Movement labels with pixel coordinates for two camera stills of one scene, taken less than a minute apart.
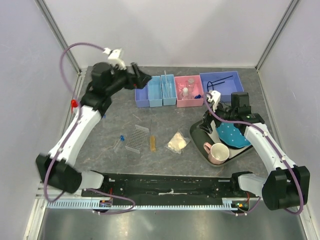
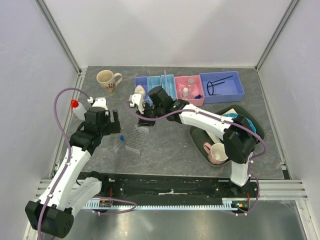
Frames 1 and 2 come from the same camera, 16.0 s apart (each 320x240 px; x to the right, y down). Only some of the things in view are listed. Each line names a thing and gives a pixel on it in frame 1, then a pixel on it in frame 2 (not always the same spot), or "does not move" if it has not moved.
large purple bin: (225, 82) does not move
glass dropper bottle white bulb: (185, 94) does not move
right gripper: (208, 117) → (142, 122)
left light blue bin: (155, 92) does not move
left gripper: (138, 80) → (113, 127)
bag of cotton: (178, 142) → (140, 89)
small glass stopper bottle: (190, 85) does not move
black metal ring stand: (210, 83) does not move
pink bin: (189, 91) does not move
